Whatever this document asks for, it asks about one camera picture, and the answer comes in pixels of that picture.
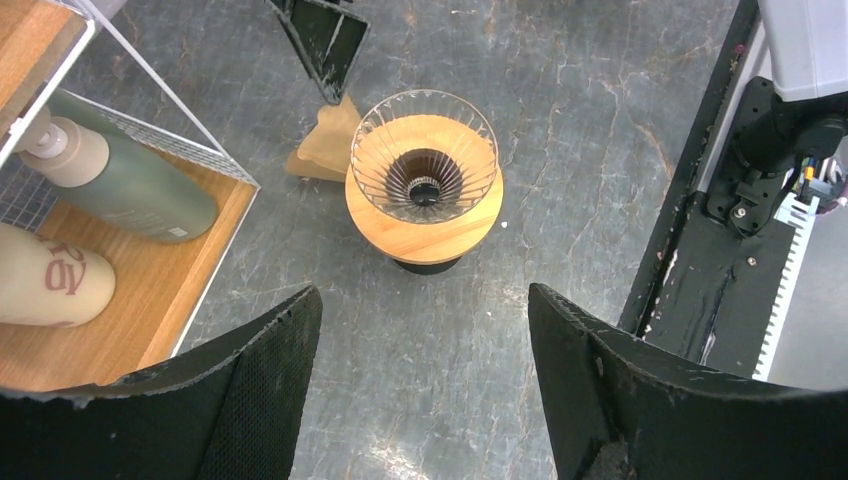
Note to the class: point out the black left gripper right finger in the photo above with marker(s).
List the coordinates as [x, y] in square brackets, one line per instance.
[617, 406]

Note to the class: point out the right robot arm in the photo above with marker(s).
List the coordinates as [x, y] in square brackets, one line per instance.
[806, 117]

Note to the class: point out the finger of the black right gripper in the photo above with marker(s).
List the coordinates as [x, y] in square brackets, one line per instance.
[327, 39]

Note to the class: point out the wooden ring dripper holder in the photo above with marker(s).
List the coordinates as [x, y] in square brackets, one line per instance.
[424, 243]

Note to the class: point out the white patterned cup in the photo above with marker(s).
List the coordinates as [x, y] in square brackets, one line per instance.
[46, 282]

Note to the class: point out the single brown paper filter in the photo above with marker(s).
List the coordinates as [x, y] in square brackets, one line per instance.
[325, 152]

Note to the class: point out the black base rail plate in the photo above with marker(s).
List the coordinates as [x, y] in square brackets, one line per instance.
[716, 279]

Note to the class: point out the green spray bottle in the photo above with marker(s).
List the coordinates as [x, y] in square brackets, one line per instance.
[99, 169]

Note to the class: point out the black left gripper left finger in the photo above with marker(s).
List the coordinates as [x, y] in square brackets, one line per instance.
[228, 409]

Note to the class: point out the white wire wooden shelf rack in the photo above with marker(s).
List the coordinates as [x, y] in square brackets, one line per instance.
[159, 287]

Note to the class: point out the clear glass dripper cone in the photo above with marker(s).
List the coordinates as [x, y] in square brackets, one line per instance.
[424, 156]

